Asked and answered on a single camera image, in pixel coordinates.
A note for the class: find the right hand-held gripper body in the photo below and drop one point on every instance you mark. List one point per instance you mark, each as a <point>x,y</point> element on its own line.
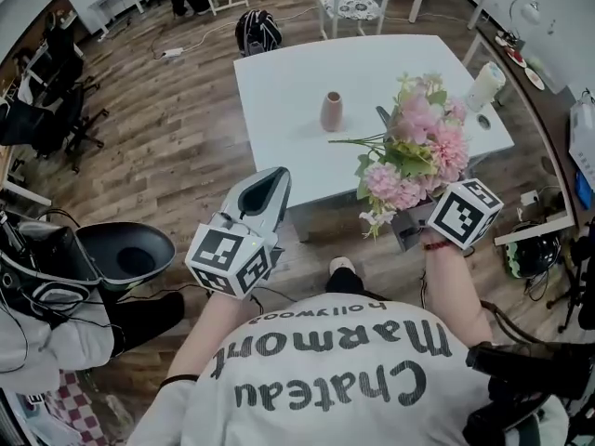
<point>467,214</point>

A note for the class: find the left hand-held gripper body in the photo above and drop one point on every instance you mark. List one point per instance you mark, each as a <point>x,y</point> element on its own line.
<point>253,212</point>

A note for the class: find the pink artificial flowers bouquet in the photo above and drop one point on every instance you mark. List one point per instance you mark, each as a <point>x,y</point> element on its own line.
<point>430,133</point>

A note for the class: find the pink ceramic vase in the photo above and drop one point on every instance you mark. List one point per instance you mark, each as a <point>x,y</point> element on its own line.
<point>332,112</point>

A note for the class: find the person's left forearm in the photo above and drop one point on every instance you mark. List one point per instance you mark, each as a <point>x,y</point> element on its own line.
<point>214,328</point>

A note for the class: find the person's right forearm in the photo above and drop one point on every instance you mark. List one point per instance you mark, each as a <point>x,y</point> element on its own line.
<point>453,291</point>

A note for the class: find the black helmet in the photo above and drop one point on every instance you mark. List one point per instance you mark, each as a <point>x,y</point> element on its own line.
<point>534,251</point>

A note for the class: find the person's white shoe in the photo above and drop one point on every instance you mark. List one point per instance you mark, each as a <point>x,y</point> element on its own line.
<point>340,264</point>

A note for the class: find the white paper towel roll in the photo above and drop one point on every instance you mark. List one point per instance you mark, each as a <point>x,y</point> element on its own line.
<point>485,86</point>

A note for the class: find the white chair with floral cushion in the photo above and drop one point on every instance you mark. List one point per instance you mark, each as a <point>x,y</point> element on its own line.
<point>355,5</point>

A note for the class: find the person's black trouser leg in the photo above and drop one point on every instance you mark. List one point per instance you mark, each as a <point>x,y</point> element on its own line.
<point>345,284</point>

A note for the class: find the black round basin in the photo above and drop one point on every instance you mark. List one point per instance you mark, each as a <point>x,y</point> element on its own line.
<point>125,253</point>

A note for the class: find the white plastic bag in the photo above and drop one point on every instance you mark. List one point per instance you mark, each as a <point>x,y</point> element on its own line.
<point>583,133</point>

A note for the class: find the black striped backpack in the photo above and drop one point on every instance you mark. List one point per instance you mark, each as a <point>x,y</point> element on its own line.
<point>258,30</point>

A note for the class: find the plate with food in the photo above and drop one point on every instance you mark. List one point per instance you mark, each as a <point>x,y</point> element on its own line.
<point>534,78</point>

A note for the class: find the silver desk lamp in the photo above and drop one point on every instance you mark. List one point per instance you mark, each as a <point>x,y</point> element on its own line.
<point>525,12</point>

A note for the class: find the white power strip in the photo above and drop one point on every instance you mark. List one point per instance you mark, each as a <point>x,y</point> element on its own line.
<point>171,53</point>

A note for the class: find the person's white printed shirt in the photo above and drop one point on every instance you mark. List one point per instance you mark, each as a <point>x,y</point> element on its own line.
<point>334,379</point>

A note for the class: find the black equipment bag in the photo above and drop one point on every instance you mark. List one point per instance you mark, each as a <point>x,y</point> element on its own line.
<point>44,249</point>

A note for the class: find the black office chair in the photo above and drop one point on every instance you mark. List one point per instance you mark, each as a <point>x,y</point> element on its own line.
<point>58,58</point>
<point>51,123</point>

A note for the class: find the white cloth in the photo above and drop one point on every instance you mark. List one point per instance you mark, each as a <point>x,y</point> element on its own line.
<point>51,332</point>

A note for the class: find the white desk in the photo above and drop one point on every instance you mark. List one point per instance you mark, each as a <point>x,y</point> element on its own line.
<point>118,0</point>

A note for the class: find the white wall socket box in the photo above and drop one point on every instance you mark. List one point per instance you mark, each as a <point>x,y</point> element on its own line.
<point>530,199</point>

